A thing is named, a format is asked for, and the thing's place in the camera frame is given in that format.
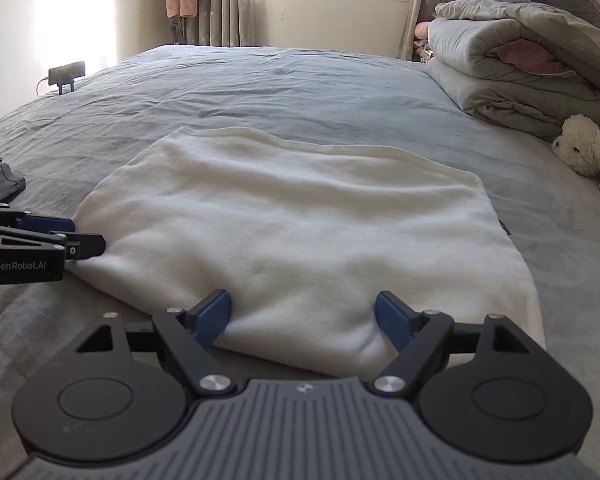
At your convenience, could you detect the folded grey quilt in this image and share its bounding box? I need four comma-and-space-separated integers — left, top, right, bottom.
424, 0, 600, 142

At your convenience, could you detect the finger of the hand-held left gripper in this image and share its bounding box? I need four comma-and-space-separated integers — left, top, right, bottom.
0, 220, 107, 262
0, 200, 77, 235

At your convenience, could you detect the white plush dog toy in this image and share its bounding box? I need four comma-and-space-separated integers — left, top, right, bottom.
551, 114, 600, 208

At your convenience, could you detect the grey star curtain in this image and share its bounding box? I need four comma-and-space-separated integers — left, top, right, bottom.
182, 0, 256, 48
399, 0, 476, 61

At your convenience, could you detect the black phone on stand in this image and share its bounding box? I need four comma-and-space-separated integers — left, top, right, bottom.
47, 60, 87, 96

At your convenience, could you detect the light grey pillow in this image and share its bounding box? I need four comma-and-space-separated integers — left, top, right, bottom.
522, 0, 600, 86

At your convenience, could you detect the white long-sleeve sweatshirt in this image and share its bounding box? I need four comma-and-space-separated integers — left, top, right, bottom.
69, 126, 547, 380

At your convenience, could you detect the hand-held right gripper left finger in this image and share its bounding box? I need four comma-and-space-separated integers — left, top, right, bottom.
75, 288, 238, 397

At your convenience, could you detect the dark grey garment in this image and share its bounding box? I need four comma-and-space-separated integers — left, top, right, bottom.
0, 157, 27, 207

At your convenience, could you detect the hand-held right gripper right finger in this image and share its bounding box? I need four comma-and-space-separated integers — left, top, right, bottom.
371, 290, 531, 396

